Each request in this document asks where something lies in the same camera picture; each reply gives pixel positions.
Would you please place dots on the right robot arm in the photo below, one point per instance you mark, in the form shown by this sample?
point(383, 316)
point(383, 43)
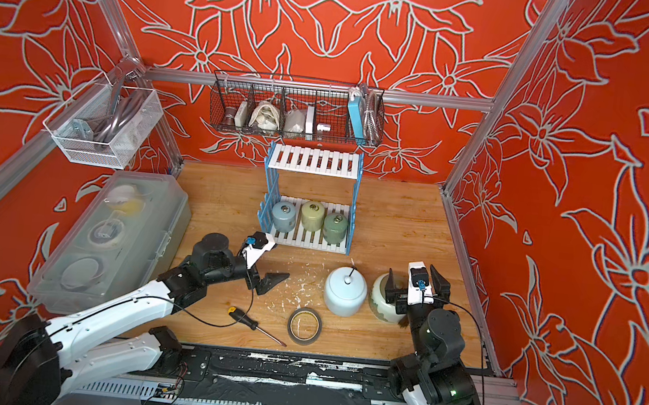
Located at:
point(434, 373)

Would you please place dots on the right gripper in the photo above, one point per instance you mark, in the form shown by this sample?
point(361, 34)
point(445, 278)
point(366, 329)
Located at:
point(391, 294)

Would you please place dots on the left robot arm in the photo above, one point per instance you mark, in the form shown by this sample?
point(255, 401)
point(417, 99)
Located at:
point(41, 361)

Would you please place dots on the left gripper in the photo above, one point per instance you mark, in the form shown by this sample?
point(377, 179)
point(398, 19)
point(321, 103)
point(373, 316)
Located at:
point(268, 283)

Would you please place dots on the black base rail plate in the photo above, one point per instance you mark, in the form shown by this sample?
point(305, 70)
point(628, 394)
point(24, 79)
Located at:
point(263, 377)

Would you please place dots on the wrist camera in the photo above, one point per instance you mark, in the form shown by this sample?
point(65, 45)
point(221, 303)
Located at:
point(255, 246)
point(418, 278)

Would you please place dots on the blue white two-tier shelf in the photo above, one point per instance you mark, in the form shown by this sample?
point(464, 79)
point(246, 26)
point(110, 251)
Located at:
point(311, 162)

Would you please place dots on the black wire wall basket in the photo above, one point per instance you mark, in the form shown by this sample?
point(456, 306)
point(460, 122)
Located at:
point(312, 110)

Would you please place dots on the cream floral tea canister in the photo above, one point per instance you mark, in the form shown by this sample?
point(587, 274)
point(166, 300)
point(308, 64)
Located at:
point(381, 309)

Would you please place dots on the white ceramic tea canister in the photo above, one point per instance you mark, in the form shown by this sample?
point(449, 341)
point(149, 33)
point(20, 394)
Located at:
point(345, 291)

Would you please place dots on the translucent plastic storage box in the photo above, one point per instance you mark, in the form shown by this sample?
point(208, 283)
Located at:
point(127, 236)

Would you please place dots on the small blue-grey tea canister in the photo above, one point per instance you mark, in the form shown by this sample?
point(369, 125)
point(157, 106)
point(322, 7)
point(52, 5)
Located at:
point(284, 214)

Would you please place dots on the small yellow-green tea canister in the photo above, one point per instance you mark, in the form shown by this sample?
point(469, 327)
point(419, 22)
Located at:
point(312, 216)

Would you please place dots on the cream cloth item in basket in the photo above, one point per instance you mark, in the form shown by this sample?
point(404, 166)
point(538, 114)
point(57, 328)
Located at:
point(265, 117)

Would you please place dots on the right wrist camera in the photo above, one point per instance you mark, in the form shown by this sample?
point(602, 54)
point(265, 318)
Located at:
point(418, 278)

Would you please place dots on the yellow black screwdriver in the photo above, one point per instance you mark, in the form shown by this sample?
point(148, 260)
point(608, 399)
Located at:
point(242, 316)

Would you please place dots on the light blue box in basket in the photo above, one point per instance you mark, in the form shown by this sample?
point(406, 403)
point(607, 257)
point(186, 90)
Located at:
point(355, 109)

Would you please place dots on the small dark green tea canister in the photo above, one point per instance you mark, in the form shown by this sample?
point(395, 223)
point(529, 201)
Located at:
point(335, 228)

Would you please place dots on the roll of brown tape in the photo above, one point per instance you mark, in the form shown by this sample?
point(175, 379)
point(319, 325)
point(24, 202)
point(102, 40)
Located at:
point(304, 326)

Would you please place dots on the clear plastic wall bin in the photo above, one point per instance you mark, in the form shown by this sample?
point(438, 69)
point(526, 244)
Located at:
point(105, 122)

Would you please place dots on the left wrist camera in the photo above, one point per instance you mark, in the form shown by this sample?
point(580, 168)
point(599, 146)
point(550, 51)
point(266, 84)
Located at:
point(255, 246)

